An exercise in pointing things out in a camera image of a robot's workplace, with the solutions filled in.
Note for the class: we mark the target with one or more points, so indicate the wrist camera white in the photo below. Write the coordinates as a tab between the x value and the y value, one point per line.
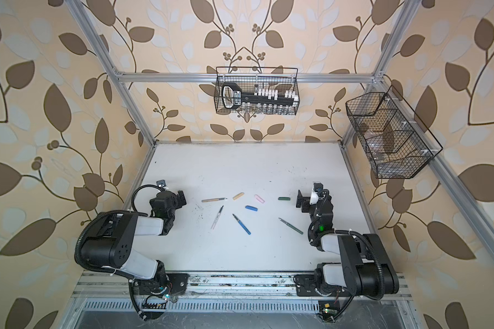
316	193
161	184

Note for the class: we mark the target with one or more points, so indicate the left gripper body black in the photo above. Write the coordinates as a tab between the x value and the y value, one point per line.
177	199

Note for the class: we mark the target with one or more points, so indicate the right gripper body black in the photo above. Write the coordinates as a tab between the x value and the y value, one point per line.
307	201

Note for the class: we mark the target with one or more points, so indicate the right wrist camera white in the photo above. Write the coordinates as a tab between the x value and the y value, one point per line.
316	193

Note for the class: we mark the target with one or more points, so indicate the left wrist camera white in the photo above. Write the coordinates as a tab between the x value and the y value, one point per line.
161	184

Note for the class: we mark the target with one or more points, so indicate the pink clear pen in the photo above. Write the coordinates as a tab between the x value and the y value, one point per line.
217	217

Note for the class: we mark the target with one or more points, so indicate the tan pen cap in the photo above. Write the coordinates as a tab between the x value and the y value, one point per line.
236	197

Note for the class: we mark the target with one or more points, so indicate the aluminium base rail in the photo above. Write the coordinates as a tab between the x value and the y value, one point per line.
207	292

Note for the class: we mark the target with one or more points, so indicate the green pen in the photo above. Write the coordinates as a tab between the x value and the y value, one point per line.
294	228

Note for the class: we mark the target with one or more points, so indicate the black white tool in basket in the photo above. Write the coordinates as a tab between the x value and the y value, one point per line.
233	97

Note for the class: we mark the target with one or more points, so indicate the black wire basket back wall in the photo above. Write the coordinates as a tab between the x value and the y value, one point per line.
282	78

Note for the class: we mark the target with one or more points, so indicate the black wire basket wall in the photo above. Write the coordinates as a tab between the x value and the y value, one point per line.
394	137
282	78

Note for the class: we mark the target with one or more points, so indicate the blue pen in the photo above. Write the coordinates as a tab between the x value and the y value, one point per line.
238	220

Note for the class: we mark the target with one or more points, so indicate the pink pen cap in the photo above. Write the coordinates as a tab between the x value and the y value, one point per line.
259	199

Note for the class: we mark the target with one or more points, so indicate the black wire basket right wall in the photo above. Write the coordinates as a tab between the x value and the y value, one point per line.
394	137

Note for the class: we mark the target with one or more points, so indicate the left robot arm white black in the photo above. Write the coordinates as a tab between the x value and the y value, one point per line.
106	243

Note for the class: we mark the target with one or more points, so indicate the tan pen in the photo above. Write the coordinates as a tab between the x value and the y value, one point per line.
218	199

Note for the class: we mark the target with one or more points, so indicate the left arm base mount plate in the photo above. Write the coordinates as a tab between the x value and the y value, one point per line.
171	283

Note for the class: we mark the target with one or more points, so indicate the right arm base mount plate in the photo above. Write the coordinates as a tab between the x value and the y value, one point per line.
306	286

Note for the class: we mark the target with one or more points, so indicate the blue pen cap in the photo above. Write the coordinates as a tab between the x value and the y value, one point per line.
251	208

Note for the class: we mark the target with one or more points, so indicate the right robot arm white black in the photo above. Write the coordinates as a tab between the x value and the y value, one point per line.
364	268

